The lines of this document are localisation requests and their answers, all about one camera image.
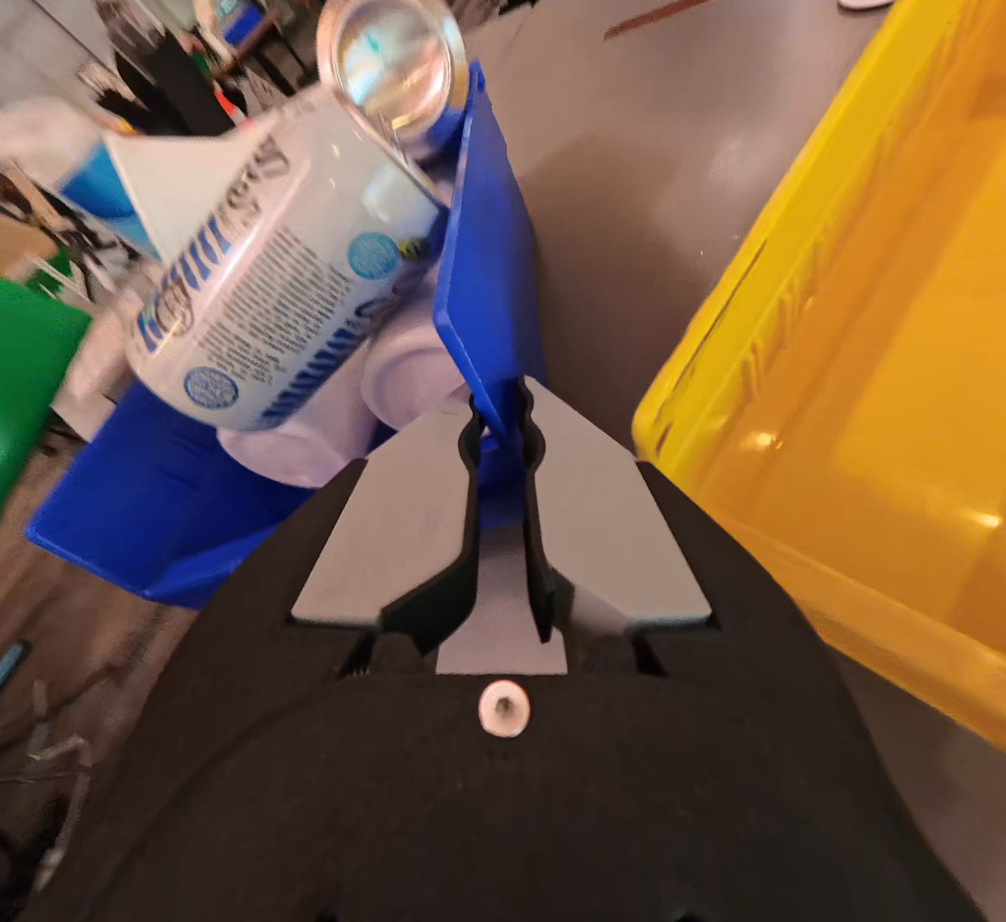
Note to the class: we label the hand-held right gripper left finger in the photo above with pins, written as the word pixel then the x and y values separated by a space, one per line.
pixel 393 529

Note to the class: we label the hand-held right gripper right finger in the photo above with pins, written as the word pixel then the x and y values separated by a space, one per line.
pixel 613 537

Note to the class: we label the white paper cup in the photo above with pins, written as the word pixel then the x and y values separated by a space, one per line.
pixel 299 450
pixel 413 380

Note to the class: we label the blue plastic bin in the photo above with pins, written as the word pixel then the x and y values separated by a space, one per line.
pixel 487 270

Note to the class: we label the white printed drink can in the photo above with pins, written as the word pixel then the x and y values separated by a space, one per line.
pixel 393 50
pixel 275 278

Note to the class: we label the yellow plastic bin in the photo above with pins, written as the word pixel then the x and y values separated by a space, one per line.
pixel 864 348

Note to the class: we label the green plastic bin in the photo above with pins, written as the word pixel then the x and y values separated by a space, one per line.
pixel 35 372

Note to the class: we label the white and blue carton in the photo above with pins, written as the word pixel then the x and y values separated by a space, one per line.
pixel 157 175

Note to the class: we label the orange traffic cone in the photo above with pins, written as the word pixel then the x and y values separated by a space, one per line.
pixel 232 109

